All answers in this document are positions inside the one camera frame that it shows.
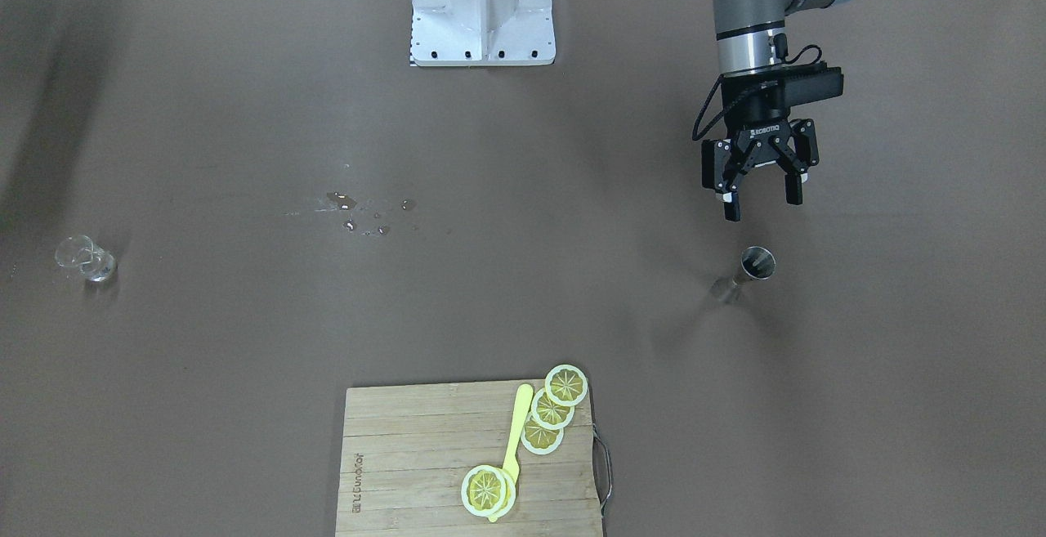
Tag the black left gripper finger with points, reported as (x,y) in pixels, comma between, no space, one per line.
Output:
(797,152)
(723,166)

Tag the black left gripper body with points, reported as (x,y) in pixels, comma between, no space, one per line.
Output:
(758,116)

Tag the steel jigger cup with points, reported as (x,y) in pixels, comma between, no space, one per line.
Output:
(757,263)

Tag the clear glass measuring beaker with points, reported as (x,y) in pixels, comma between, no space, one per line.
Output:
(82,255)

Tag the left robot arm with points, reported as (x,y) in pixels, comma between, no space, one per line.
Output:
(752,40)

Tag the middle lemon slice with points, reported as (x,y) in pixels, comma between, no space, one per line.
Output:
(548,414)

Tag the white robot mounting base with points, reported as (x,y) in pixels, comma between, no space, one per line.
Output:
(482,33)

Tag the lower lemon slice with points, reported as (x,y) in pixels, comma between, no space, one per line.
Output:
(540,440)

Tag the yellow plastic spoon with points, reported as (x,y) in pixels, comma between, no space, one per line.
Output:
(510,467)

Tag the lemon slice on spoon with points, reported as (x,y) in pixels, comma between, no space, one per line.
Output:
(488,492)

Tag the bamboo cutting board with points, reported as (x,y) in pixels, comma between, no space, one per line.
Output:
(406,451)

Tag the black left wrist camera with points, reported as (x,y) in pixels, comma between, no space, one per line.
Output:
(805,84)

